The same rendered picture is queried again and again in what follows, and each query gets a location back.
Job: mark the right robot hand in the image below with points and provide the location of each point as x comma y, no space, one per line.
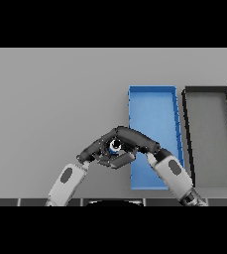
135,140

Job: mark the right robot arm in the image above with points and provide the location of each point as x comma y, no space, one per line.
174,175

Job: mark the blue pipe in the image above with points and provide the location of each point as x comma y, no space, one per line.
115,146

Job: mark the blue bin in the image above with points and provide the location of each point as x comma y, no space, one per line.
153,122

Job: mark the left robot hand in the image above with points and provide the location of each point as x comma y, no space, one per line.
93,150

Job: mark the dark grey bin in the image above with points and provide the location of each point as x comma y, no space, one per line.
212,139

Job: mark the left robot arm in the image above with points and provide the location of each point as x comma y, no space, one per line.
65,183

